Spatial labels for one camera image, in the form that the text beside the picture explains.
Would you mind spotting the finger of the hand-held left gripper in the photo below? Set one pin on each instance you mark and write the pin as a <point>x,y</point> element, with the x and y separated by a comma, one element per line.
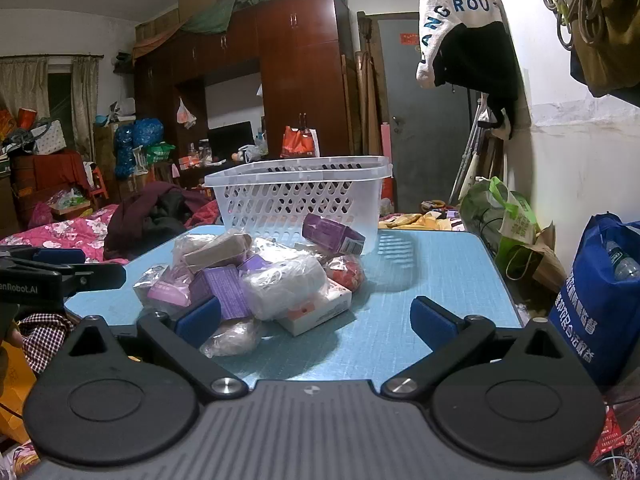
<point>95,276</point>
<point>57,256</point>

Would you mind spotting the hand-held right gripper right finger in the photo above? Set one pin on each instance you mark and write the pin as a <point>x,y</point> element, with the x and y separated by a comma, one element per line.
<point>431,321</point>

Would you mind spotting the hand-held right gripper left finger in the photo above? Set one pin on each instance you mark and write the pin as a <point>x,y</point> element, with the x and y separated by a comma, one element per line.
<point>200,319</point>

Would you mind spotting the beige bar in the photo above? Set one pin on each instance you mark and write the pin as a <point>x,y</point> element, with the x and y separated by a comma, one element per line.
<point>215,252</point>

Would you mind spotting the purple carton box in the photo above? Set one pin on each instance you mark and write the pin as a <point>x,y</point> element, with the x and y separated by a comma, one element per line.
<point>330,232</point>

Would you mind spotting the white plastic basket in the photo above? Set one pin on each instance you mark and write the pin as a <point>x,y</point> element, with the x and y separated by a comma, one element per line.
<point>280,195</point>

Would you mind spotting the pink floral blanket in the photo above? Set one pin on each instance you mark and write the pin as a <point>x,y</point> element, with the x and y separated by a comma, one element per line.
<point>65,232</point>

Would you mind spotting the clear bag pinkish contents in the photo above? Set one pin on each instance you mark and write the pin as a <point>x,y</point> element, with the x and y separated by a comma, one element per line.
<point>230,337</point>

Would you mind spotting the purple printed box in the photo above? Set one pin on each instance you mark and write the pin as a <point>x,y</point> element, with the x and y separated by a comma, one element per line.
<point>225,290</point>

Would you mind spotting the light purple packet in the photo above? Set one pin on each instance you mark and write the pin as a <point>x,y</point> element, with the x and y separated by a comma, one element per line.
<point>167,290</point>

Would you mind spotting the crumpled clear bag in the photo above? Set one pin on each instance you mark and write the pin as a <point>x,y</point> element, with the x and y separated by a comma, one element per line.
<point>145,280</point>

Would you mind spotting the checked cloth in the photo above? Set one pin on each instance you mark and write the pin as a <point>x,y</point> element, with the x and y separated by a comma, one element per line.
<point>45,335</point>

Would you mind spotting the dark maroon clothing pile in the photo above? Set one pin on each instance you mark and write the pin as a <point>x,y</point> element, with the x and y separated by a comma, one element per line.
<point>145,220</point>

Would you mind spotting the small purple box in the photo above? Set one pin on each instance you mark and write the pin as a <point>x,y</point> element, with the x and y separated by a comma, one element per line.
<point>256,263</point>

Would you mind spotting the red cloth covered cabinet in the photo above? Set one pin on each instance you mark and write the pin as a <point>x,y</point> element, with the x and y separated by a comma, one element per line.
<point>47,170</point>

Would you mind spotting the white plastic bag bundle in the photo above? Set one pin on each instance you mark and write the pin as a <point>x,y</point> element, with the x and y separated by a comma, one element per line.
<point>285,285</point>

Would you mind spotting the red crinkly packet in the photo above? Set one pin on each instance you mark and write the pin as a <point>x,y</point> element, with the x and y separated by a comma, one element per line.
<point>345,272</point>

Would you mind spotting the yellow cloth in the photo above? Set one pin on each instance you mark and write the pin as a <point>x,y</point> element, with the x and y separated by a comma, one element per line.
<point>425,220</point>

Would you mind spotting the orange cardboard box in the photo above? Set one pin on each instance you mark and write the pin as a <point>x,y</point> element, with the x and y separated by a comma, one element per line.
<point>15,390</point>

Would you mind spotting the white orange box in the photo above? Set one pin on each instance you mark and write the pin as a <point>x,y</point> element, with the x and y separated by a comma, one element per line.
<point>315,312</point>

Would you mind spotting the brown paper bag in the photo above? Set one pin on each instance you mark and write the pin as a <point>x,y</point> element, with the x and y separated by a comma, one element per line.
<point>545,265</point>

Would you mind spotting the green white shopping bag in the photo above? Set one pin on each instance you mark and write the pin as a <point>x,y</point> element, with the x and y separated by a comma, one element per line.
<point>520,220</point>

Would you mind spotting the blue net bags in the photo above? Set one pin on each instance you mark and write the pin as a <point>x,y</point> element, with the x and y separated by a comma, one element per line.
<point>137,142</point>

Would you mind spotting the green box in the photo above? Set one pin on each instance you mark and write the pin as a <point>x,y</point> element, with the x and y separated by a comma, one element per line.
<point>160,152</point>

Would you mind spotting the beige curtain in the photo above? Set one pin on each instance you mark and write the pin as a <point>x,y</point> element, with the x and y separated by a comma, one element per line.
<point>22,87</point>
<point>85,105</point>

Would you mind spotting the blue tote bag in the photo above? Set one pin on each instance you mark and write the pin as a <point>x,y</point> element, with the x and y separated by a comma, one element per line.
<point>585,310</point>

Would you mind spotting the metal crutches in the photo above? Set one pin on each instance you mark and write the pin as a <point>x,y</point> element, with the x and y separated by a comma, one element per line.
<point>472,155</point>

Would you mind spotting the white plastic bag on desk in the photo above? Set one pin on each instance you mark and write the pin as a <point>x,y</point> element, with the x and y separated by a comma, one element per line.
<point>252,154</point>

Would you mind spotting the black monitor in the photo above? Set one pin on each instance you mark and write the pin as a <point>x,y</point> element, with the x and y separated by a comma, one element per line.
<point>230,137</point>

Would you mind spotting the white hanging plastic bag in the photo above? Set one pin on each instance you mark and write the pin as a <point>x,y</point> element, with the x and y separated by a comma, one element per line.
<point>186,115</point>

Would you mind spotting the pink tube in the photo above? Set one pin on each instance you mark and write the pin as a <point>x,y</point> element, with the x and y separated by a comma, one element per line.
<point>387,140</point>

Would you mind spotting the grey door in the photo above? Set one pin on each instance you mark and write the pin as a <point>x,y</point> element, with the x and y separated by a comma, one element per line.
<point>415,135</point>

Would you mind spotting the clear water bottle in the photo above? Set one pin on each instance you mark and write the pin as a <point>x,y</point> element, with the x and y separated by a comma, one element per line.
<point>622,262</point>

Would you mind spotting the orange shopping bag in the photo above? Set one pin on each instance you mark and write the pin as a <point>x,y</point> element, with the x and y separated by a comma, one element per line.
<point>299,142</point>

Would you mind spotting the red printed paper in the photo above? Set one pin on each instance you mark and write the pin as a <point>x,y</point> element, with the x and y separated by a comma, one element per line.
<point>617,435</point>

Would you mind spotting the wooden boards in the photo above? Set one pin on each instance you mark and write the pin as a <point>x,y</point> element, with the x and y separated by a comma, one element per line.
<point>370,100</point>

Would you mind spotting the dark wooden wardrobe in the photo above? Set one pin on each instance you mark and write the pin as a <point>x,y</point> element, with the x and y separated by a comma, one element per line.
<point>295,75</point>

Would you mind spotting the white black hanging jacket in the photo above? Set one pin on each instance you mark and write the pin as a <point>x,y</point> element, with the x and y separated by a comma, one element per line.
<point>475,60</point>

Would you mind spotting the green cloth on wardrobe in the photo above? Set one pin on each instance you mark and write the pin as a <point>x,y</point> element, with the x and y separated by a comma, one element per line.
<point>210,17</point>

